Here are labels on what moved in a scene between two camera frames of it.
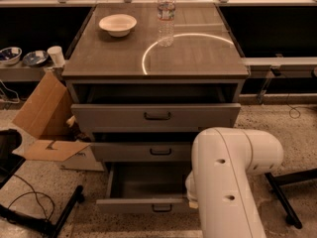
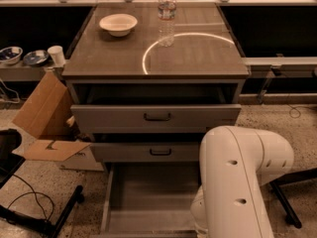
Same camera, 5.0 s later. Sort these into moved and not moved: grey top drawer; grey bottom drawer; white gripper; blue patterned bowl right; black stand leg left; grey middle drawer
Moved: grey bottom drawer; white gripper
Not moved: black stand leg left; grey top drawer; blue patterned bowl right; grey middle drawer
